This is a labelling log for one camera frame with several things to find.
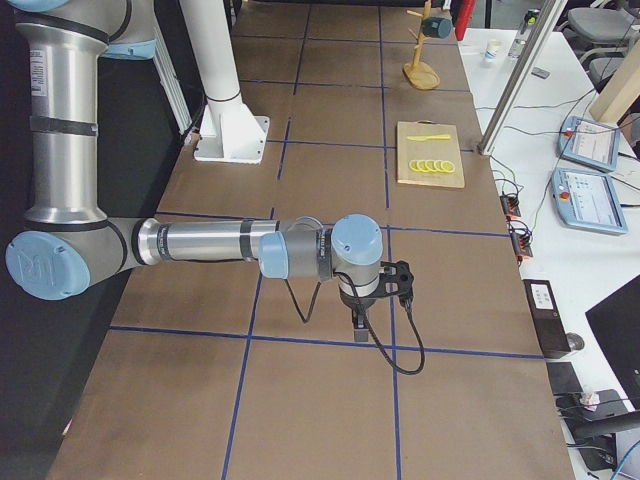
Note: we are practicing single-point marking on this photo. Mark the orange black adapter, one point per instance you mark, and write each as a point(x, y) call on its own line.
point(510, 206)
point(521, 239)

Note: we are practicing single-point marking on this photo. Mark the near teach pendant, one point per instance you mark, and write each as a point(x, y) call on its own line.
point(587, 200)

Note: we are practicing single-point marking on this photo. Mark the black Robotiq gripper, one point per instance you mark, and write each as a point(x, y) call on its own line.
point(357, 304)

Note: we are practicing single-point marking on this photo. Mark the far orange black adapter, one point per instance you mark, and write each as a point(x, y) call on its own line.
point(510, 206)

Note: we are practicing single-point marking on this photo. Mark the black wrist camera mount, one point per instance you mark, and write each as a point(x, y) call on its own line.
point(395, 279)

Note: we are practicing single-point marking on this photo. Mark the aluminium frame post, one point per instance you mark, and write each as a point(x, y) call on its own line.
point(545, 24)

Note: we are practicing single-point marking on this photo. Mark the black box with label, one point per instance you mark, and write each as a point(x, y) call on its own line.
point(546, 319)

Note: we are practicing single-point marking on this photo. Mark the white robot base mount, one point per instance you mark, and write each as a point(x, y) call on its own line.
point(231, 134)

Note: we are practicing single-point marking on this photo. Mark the lemon slice one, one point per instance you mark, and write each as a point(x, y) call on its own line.
point(414, 166)

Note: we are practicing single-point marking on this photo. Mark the far teach pendant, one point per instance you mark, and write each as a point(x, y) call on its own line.
point(589, 143)

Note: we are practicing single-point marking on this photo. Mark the white paper cup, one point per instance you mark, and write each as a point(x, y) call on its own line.
point(493, 48)

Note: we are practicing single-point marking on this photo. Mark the bamboo cutting board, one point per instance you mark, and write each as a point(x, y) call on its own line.
point(428, 154)

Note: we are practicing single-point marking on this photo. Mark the clear plastic bottle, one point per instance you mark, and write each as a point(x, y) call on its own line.
point(518, 44)

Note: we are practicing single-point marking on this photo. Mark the lemon slice two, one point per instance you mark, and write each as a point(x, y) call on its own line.
point(422, 164)

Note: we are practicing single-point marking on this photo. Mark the near orange black adapter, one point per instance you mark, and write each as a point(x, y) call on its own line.
point(521, 239)

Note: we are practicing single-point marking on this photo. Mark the teal mug with yellow interior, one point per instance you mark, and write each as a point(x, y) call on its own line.
point(436, 27)

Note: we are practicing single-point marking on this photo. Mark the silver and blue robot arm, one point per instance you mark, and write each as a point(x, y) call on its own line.
point(142, 172)

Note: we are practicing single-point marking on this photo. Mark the black monitor stand base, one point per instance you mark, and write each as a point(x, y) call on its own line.
point(598, 429)

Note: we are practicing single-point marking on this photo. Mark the yellow plastic knife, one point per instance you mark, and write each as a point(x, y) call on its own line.
point(425, 138)

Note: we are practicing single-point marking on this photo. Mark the lemon slice three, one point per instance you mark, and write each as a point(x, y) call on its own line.
point(430, 163)

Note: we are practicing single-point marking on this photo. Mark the grey office chair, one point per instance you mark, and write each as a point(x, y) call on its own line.
point(608, 31)

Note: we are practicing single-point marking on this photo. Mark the teach pendant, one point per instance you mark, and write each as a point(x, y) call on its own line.
point(587, 200)
point(589, 143)

